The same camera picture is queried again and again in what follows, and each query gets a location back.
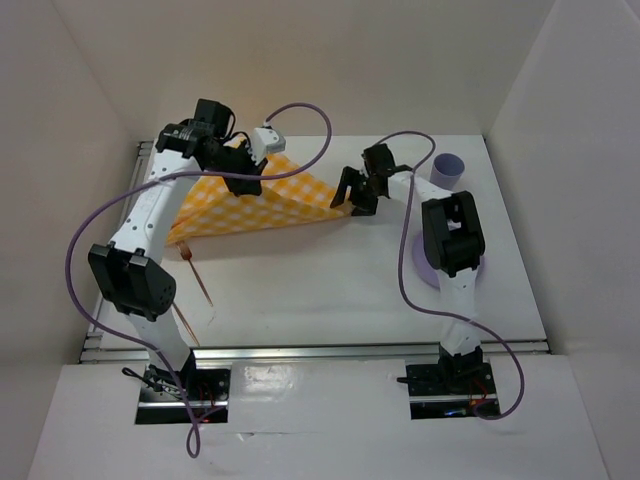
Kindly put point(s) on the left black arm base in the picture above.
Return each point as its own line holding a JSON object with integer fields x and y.
{"x": 160, "y": 402}

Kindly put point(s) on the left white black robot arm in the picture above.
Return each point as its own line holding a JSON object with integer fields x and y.
{"x": 128, "y": 268}

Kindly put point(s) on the lilac plastic plate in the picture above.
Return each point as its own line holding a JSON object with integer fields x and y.
{"x": 454, "y": 259}

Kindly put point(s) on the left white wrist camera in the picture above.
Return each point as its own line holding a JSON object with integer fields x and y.
{"x": 266, "y": 141}

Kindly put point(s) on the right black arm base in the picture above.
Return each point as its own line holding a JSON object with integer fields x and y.
{"x": 435, "y": 392}

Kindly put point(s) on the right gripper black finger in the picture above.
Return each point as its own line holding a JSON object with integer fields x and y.
{"x": 364, "y": 204}
{"x": 348, "y": 188}

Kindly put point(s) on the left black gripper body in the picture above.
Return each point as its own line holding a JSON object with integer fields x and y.
{"x": 228, "y": 158}

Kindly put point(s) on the copper fork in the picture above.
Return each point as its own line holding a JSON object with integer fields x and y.
{"x": 186, "y": 255}

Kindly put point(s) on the yellow white checkered cloth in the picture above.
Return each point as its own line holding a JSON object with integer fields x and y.
{"x": 210, "y": 209}

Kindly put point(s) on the aluminium front rail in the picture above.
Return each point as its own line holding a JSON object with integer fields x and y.
{"x": 278, "y": 353}

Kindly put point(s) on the copper spoon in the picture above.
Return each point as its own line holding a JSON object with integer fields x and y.
{"x": 186, "y": 325}

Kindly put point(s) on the lilac plastic cup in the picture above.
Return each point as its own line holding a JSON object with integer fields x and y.
{"x": 446, "y": 170}

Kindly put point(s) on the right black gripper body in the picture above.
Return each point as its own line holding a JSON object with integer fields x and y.
{"x": 365, "y": 185}

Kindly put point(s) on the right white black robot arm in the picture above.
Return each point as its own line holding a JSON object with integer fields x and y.
{"x": 446, "y": 214}

